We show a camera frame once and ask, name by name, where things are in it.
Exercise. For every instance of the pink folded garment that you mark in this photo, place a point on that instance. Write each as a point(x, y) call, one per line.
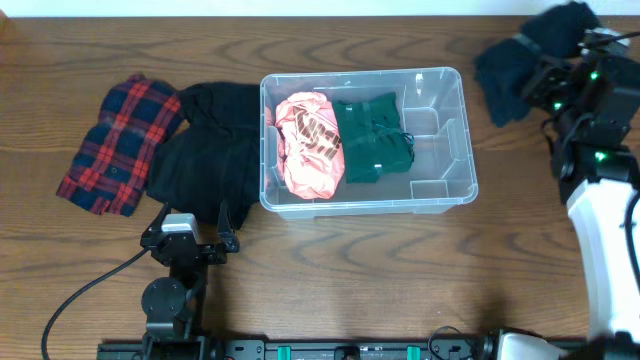
point(310, 157)

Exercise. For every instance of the navy garment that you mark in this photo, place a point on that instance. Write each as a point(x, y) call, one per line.
point(503, 69)

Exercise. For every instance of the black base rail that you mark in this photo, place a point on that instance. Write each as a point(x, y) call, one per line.
point(509, 346)

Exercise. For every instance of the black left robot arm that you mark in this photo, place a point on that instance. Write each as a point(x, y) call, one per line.
point(174, 304)

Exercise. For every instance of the clear plastic storage bin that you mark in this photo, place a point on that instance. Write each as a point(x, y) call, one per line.
point(432, 110)

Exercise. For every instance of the red navy plaid shirt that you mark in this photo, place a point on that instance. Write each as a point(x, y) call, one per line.
point(109, 172)

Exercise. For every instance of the dark green garment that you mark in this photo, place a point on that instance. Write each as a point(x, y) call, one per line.
point(373, 141)

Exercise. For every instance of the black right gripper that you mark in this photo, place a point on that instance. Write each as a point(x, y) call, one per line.
point(549, 77)

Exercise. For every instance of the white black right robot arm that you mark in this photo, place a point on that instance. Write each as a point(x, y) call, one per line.
point(599, 185)

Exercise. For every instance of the large black folded garment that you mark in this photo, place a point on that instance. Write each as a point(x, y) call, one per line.
point(216, 159)

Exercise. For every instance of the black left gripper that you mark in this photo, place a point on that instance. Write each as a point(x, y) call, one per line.
point(226, 242)

